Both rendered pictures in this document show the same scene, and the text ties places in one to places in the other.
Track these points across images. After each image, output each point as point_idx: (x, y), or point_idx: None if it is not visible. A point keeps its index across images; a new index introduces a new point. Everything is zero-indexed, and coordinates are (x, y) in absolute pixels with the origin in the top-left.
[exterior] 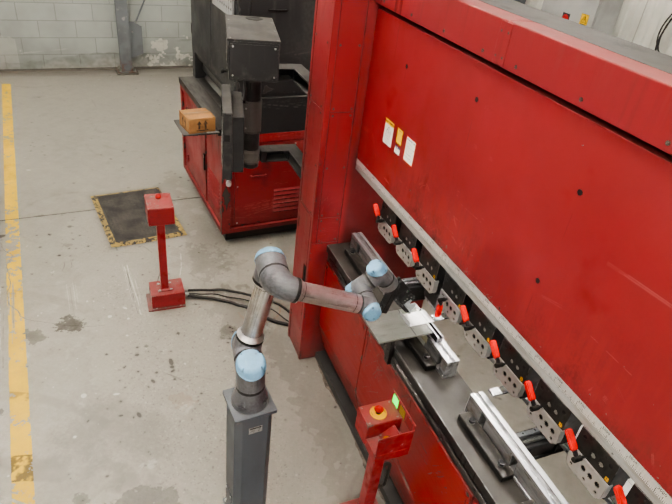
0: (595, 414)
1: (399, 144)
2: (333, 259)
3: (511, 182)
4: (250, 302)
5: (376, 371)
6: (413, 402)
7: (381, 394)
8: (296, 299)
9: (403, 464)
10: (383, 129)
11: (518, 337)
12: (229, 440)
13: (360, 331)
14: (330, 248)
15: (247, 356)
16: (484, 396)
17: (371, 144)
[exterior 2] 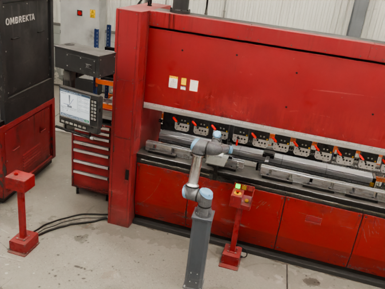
0: (321, 136)
1: (184, 85)
2: (146, 157)
3: (264, 79)
4: (195, 167)
5: None
6: None
7: None
8: (222, 151)
9: None
10: (168, 81)
11: (282, 130)
12: (197, 240)
13: (184, 180)
14: (140, 153)
15: (204, 190)
16: (264, 164)
17: (157, 91)
